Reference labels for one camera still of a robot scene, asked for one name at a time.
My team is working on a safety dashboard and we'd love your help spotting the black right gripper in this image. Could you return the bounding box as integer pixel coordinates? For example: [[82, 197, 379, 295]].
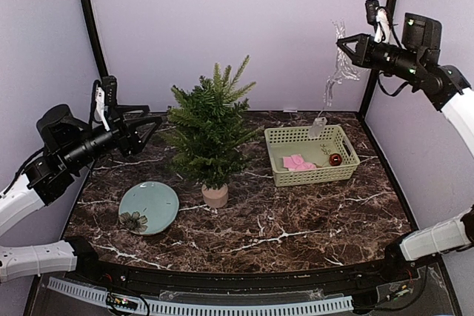
[[337, 33, 421, 82]]

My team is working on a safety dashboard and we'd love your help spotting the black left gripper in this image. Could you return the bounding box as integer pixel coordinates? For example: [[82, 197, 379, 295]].
[[62, 104, 163, 172]]

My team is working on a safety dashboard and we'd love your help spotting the clear fairy light string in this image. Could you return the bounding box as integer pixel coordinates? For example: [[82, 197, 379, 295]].
[[317, 18, 362, 121]]

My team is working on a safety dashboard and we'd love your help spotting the clear battery box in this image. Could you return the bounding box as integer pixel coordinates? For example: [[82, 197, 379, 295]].
[[308, 117, 327, 138]]

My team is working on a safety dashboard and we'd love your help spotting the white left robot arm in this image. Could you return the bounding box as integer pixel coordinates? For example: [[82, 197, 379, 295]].
[[1, 104, 162, 283]]

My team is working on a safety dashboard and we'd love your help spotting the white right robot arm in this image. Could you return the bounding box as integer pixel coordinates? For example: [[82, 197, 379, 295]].
[[336, 13, 473, 282]]

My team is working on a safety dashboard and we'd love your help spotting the small green christmas tree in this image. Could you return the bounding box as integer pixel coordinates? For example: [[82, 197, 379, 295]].
[[162, 56, 258, 189]]

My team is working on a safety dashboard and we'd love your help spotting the pink tree pot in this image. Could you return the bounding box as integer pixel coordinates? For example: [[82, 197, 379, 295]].
[[201, 184, 228, 209]]

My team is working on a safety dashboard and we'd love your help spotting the teal flower plate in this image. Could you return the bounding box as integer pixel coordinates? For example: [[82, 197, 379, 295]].
[[118, 181, 179, 236]]

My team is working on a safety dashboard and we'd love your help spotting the small silver bell cluster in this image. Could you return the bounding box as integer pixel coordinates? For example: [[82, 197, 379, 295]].
[[320, 144, 331, 155]]

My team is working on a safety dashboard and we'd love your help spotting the red ball ornament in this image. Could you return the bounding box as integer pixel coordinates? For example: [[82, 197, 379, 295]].
[[329, 153, 342, 167]]

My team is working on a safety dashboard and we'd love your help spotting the green perforated plastic basket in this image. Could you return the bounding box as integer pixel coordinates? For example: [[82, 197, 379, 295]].
[[264, 125, 360, 187]]

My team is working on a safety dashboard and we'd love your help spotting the pink bow ornament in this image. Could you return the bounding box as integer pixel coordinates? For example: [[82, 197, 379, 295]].
[[282, 154, 317, 172]]

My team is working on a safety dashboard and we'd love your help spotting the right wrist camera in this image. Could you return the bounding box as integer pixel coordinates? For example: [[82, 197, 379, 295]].
[[364, 0, 392, 44]]

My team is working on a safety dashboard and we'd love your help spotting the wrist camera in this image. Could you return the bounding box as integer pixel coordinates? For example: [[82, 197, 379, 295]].
[[92, 75, 119, 130], [364, 0, 392, 44]]

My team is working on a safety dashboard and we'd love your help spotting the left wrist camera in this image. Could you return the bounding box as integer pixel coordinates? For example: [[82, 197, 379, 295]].
[[92, 75, 119, 130]]

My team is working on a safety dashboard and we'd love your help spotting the black right corner post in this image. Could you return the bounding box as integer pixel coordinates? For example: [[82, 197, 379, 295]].
[[358, 0, 404, 115]]

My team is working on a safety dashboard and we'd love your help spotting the black corner post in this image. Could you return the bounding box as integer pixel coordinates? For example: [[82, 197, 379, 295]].
[[358, 0, 404, 115], [80, 0, 111, 80]]

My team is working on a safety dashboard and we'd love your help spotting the black front rail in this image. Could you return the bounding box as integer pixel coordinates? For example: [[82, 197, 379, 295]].
[[40, 247, 423, 300]]

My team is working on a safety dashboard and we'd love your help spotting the black left corner post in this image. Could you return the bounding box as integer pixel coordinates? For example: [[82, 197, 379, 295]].
[[80, 0, 111, 80]]

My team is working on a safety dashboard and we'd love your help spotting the white slotted cable duct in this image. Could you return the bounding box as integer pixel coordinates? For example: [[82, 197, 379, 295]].
[[47, 277, 354, 316]]

